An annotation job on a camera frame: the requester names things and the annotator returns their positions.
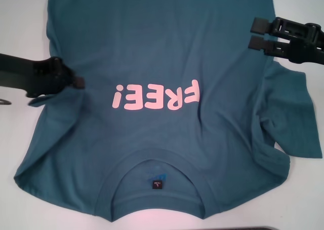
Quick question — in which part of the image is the teal T-shirt with pink print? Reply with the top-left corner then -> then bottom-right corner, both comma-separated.
14,0 -> 323,217

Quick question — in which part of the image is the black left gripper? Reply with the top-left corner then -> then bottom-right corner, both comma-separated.
0,52 -> 86,99

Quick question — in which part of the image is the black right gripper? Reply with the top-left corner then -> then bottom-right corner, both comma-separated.
247,16 -> 324,66

